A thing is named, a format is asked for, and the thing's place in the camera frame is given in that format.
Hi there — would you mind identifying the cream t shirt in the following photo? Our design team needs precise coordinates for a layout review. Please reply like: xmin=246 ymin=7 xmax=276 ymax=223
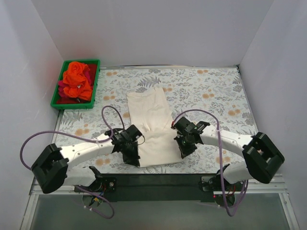
xmin=127 ymin=88 xmax=182 ymax=167

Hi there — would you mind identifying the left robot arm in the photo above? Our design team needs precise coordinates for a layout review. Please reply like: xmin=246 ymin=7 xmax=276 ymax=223
xmin=31 ymin=125 xmax=143 ymax=194

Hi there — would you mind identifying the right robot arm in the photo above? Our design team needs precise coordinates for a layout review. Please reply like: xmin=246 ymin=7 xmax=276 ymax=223
xmin=171 ymin=117 xmax=285 ymax=191

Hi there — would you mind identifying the floral table mat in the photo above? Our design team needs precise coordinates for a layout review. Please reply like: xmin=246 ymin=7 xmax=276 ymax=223
xmin=53 ymin=68 xmax=258 ymax=174

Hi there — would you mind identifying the green plastic bin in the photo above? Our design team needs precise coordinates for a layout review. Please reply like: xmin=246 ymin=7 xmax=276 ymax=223
xmin=50 ymin=59 xmax=100 ymax=110

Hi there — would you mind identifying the orange t shirt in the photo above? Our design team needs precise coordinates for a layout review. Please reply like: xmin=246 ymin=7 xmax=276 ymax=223
xmin=61 ymin=61 xmax=96 ymax=100

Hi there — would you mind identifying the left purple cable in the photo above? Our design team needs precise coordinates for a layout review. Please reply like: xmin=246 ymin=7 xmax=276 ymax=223
xmin=19 ymin=105 xmax=127 ymax=219

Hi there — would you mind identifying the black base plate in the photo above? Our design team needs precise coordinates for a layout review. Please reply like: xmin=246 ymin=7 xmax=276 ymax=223
xmin=74 ymin=172 xmax=247 ymax=203

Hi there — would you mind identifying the aluminium frame rail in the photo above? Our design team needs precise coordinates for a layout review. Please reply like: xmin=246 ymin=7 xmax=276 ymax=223
xmin=21 ymin=172 xmax=300 ymax=230

